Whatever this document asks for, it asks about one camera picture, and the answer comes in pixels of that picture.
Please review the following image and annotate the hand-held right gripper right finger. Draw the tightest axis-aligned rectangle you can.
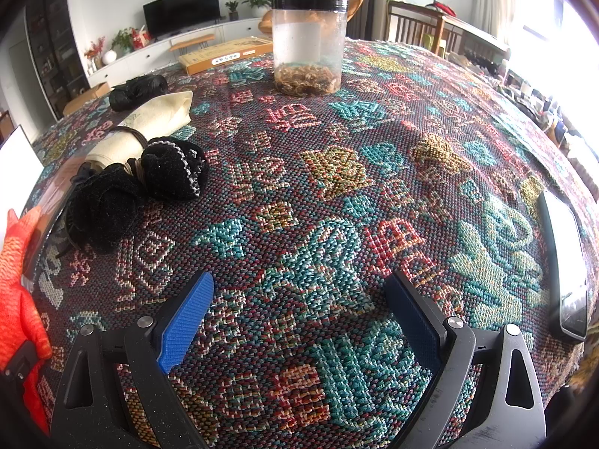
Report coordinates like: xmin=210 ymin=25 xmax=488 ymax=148
xmin=385 ymin=270 xmax=547 ymax=449

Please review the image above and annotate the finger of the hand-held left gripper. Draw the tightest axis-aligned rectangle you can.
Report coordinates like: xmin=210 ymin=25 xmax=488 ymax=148
xmin=4 ymin=340 xmax=39 ymax=384

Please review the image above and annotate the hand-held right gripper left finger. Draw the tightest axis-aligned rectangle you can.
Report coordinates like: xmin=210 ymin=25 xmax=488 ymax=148
xmin=51 ymin=271 xmax=215 ymax=449

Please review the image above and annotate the red knit cloth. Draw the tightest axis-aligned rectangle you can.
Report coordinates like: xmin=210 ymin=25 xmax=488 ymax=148
xmin=0 ymin=206 xmax=53 ymax=436

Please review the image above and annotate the black fabric flower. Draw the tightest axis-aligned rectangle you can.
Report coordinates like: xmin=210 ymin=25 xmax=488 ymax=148
xmin=56 ymin=161 xmax=146 ymax=256

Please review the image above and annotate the cream cloth bag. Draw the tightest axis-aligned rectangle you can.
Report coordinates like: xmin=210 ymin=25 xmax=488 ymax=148
xmin=84 ymin=91 xmax=194 ymax=169

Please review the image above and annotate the white box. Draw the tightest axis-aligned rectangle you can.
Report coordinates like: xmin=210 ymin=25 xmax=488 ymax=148
xmin=0 ymin=124 xmax=71 ymax=286

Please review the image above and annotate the colourful patterned woven blanket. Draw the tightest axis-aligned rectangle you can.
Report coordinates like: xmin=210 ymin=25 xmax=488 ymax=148
xmin=21 ymin=37 xmax=599 ymax=449

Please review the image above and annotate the black smartphone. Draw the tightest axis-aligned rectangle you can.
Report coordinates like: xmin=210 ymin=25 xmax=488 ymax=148
xmin=536 ymin=191 xmax=589 ymax=341

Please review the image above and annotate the black cloth bundle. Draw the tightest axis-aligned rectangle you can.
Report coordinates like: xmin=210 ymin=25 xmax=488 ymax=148
xmin=109 ymin=75 xmax=168 ymax=112

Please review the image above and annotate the brown cardboard box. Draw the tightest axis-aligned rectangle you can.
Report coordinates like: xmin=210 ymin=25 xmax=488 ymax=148
xmin=63 ymin=82 xmax=112 ymax=115

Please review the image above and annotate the cluttered row of small household things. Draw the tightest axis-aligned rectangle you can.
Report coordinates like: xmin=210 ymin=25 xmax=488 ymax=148
xmin=461 ymin=51 xmax=599 ymax=160

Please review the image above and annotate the flat yellow cardboard box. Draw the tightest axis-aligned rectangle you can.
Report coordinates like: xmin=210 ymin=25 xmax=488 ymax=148
xmin=178 ymin=36 xmax=274 ymax=76

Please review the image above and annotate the white television cabinet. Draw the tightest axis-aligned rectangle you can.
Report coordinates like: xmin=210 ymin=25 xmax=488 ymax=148
xmin=86 ymin=18 xmax=274 ymax=89

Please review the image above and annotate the wooden bench with metal legs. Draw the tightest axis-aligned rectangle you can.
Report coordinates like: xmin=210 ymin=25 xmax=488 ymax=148
xmin=169 ymin=33 xmax=217 ymax=54

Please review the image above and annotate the red flower arrangement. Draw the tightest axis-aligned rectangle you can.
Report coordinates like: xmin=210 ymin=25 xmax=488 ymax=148
xmin=83 ymin=36 xmax=106 ymax=72

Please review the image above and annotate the potted plant with red ornaments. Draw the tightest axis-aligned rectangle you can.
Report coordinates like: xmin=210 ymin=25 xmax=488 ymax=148
xmin=111 ymin=25 xmax=153 ymax=53

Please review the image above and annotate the clear plastic jar black lid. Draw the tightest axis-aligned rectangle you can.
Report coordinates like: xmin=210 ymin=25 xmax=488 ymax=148
xmin=271 ymin=0 xmax=350 ymax=99

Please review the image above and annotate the dark glass display cabinet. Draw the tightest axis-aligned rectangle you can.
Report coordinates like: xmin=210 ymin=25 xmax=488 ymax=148
xmin=23 ymin=0 xmax=92 ymax=120

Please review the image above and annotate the flat screen television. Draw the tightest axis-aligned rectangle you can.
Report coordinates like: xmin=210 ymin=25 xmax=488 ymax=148
xmin=143 ymin=0 xmax=222 ymax=40

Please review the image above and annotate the orange lounge chair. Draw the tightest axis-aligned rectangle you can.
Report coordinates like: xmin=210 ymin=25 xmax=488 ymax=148
xmin=259 ymin=0 xmax=365 ymax=33

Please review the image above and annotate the window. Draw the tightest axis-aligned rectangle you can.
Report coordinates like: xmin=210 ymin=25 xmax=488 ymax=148
xmin=519 ymin=0 xmax=599 ymax=104

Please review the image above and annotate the grey curtain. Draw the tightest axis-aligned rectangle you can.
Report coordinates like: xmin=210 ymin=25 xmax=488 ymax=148
xmin=344 ymin=0 xmax=389 ymax=40

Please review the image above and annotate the large green potted plant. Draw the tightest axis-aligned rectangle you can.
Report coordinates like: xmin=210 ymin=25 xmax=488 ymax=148
xmin=241 ymin=0 xmax=282 ymax=18

